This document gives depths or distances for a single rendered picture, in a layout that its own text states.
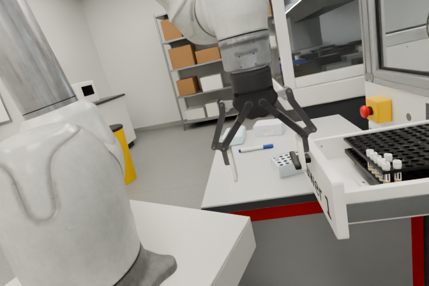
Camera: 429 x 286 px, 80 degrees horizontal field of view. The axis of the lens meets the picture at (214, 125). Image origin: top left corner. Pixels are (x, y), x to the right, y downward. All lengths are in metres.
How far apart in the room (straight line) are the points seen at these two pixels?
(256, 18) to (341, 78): 1.00
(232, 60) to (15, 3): 0.38
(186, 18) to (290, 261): 0.71
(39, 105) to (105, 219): 0.27
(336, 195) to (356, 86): 1.03
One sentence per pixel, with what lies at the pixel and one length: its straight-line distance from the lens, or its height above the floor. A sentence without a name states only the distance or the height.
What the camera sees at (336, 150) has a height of 0.86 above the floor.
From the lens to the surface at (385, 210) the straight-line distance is 0.51.
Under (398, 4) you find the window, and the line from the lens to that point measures 0.89.
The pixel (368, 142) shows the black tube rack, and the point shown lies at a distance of 0.64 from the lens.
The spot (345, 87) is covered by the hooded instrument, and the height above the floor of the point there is 0.86.
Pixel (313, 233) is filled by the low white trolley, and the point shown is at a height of 0.62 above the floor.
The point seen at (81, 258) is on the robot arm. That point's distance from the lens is 0.39.
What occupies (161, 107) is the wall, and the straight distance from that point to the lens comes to 5.20.
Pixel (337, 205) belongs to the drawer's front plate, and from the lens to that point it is 0.46.
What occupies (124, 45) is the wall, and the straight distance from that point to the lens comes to 5.34.
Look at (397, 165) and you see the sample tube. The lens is 0.53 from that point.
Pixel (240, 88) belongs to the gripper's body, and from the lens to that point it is 0.45.
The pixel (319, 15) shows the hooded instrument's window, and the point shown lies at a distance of 1.38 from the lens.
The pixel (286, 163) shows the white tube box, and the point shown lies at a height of 0.79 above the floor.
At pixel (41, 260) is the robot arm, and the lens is 0.39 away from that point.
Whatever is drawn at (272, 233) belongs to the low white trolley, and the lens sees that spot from 0.80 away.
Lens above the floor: 1.15
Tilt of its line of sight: 15 degrees down
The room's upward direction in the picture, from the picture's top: 13 degrees counter-clockwise
